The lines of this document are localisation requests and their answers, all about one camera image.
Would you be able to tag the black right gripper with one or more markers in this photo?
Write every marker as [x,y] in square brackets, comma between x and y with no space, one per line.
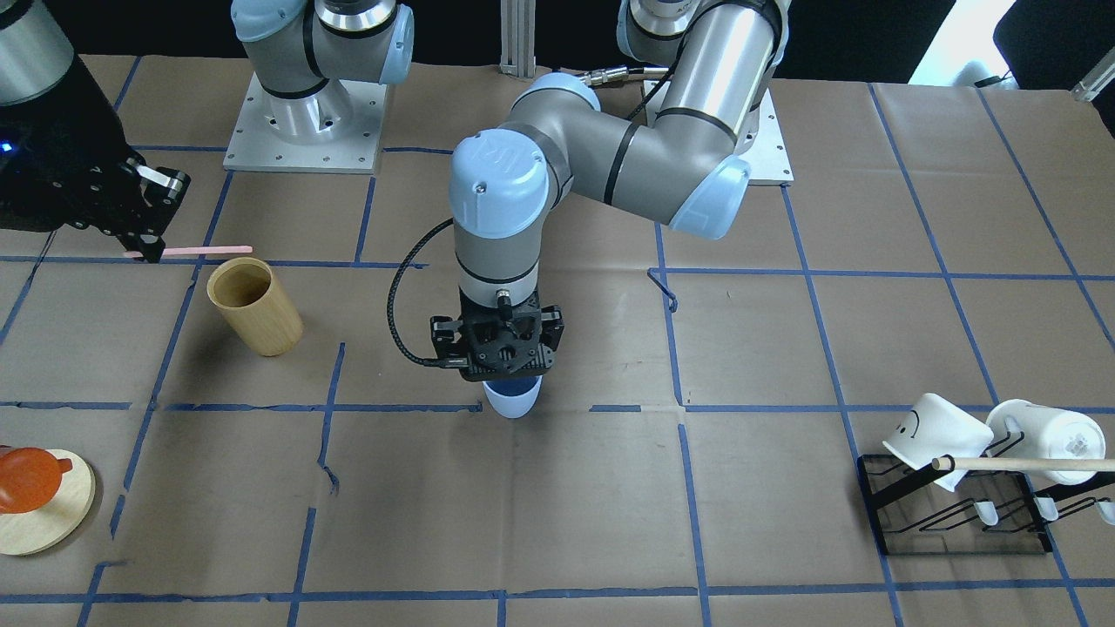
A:
[63,144]

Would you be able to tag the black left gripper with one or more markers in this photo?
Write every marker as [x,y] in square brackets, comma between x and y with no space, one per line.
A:
[442,335]

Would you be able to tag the light blue plastic cup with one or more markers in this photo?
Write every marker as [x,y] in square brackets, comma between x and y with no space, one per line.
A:
[513,398]

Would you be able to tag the pink chopstick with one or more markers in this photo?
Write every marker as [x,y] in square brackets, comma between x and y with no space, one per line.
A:
[203,250]

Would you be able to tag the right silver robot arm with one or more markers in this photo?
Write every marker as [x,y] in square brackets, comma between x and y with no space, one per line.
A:
[296,47]

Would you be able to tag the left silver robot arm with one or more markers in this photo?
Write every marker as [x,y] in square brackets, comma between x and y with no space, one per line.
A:
[682,168]

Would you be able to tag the bamboo chopstick holder cup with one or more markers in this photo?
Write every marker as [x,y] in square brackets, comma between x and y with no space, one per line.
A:
[256,306]

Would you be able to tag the orange cup on tree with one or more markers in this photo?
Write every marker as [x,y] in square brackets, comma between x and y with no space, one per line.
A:
[30,477]

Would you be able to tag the wooden mug tree stand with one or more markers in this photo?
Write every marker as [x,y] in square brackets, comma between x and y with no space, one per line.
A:
[41,528]

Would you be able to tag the white smiley face mug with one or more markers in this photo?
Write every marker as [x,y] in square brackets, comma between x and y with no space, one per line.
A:
[934,427]

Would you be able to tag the white mug with label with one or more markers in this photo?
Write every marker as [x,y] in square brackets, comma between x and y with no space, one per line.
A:
[1050,440]

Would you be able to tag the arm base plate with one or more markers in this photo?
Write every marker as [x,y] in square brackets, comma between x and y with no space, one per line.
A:
[337,130]
[765,149]

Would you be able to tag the aluminium frame post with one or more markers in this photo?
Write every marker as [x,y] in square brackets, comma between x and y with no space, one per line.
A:
[518,19]

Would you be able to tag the wooden rack handle rod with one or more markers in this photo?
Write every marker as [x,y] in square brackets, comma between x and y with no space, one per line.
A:
[947,463]

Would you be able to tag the black wire mug rack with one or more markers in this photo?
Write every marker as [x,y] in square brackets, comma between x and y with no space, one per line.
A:
[993,511]

